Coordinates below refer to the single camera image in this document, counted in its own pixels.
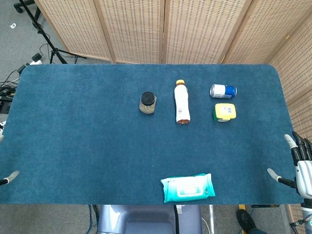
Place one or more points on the black tripod stand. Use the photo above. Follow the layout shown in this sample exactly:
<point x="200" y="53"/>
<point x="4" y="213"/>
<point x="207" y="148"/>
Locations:
<point x="41" y="33"/>

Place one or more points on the blue carpet table mat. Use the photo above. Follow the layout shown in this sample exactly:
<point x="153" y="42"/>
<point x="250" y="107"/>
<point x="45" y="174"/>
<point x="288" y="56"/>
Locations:
<point x="97" y="146"/>

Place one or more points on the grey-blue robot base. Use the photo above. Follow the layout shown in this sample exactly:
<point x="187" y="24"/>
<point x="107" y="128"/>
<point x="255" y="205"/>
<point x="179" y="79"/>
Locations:
<point x="146" y="219"/>

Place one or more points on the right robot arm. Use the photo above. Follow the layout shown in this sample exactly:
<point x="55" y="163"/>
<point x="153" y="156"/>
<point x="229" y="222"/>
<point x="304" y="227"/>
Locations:
<point x="306" y="217"/>

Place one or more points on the black shoe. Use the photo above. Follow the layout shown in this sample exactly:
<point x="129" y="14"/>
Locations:
<point x="246" y="220"/>

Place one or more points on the wooden woven folding screen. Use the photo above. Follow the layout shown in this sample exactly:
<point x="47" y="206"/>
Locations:
<point x="134" y="29"/>

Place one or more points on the black wheeled stand base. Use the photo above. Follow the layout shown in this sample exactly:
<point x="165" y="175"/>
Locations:
<point x="24" y="6"/>

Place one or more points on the glass jar black lid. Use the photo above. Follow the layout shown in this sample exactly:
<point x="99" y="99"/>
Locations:
<point x="147" y="103"/>

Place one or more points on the small white floor object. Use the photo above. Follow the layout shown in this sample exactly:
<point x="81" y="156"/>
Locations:
<point x="13" y="25"/>

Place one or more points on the metal table leg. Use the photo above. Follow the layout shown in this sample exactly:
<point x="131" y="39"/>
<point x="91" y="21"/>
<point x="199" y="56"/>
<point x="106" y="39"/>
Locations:
<point x="211" y="218"/>

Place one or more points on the blue and white can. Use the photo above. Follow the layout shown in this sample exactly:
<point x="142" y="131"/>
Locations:
<point x="223" y="91"/>

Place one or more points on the green box yellow lid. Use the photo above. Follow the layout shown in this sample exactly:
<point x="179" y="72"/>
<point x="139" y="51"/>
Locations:
<point x="224" y="111"/>

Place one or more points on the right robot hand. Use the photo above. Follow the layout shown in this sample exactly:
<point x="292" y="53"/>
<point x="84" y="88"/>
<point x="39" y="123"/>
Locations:
<point x="303" y="170"/>

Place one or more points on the white bottle yellow cap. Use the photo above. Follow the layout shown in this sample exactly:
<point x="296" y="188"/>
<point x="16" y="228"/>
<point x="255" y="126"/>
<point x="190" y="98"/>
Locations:
<point x="181" y="102"/>

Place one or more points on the green wet wipes pack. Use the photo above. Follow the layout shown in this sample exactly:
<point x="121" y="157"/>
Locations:
<point x="187" y="188"/>

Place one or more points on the white power strip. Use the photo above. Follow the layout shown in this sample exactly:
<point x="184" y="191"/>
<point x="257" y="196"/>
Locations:
<point x="36" y="62"/>

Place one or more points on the black power adapter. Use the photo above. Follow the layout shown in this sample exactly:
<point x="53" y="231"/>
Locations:
<point x="37" y="57"/>

